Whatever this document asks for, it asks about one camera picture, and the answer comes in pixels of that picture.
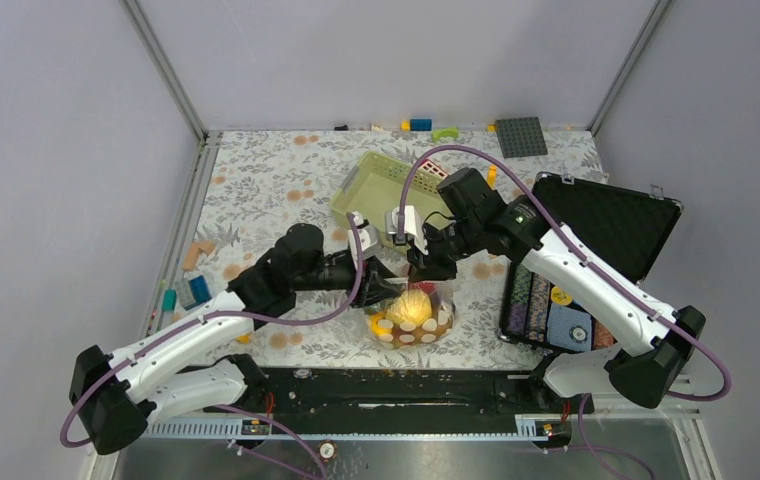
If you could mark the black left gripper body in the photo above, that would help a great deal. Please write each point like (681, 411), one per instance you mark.
(334, 274)

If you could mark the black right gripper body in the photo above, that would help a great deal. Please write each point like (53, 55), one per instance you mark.
(439, 249)

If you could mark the clear dotted zip top bag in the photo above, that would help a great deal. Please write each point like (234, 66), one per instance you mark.
(438, 326)

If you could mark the yellow lemon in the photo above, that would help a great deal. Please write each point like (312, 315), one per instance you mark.
(410, 310)

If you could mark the orange mango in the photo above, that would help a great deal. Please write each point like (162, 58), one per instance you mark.
(378, 325)

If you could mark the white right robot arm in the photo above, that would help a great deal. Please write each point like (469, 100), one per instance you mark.
(653, 340)

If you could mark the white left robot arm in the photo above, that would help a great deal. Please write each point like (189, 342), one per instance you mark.
(116, 396)

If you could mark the yellow blue block toy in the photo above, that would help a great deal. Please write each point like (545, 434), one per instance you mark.
(492, 176)

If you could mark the red white grid toy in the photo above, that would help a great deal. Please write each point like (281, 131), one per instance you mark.
(429, 175)

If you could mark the tan wooden block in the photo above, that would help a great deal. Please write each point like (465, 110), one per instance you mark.
(196, 252)

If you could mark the grey building baseplate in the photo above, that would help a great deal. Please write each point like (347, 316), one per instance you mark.
(521, 137)

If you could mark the green arch block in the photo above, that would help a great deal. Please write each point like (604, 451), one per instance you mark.
(443, 134)

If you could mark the poker chips row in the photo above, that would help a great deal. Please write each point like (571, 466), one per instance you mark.
(539, 314)

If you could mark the blue grey brick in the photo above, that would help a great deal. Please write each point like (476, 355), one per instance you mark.
(193, 292)

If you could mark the pale green perforated basket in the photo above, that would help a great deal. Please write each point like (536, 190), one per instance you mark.
(373, 188)

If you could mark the blue yellow brick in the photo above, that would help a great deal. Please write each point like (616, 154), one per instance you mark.
(417, 124)

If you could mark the teal small brick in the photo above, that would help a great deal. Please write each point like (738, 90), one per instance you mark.
(169, 300)

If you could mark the black foam-lined case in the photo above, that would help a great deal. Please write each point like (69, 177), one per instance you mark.
(625, 228)

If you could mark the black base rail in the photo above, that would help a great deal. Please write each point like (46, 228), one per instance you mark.
(389, 403)

